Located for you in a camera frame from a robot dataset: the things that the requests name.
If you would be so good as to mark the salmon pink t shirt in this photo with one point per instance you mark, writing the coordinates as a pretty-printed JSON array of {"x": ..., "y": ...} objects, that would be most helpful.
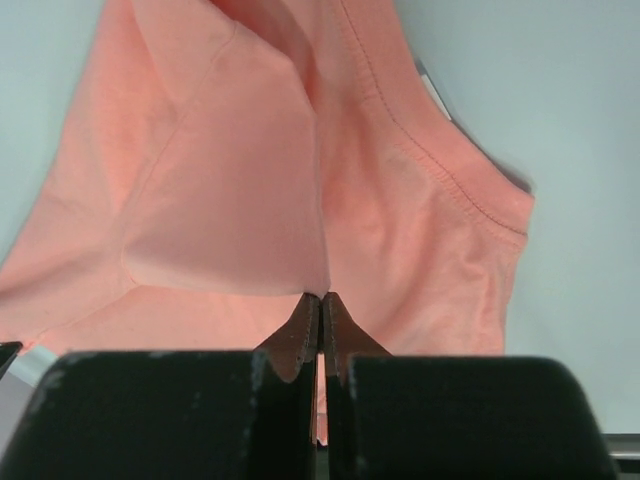
[{"x": 220, "y": 158}]

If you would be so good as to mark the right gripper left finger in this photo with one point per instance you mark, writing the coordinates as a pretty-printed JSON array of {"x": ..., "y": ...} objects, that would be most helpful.
[{"x": 178, "y": 414}]

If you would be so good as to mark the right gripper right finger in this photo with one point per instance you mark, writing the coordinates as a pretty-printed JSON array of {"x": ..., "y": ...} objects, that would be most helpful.
[{"x": 452, "y": 417}]

